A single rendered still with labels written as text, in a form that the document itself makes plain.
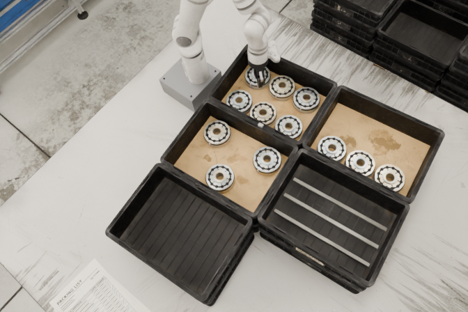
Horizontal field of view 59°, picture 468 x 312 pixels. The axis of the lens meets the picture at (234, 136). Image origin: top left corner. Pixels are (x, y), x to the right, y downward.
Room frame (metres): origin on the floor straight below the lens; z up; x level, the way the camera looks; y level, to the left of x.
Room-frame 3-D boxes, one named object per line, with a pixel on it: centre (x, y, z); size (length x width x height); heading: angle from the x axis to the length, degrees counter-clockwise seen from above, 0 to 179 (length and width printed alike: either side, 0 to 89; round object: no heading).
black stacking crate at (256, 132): (0.61, 0.03, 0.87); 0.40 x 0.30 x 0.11; 48
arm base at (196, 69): (1.06, 0.10, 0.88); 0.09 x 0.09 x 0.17; 45
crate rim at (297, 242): (0.34, -0.27, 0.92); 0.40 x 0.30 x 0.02; 48
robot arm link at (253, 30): (0.92, -0.13, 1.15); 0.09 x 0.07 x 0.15; 140
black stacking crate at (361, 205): (0.34, -0.27, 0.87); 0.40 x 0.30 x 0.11; 48
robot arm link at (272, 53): (0.93, -0.16, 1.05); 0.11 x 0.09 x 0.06; 92
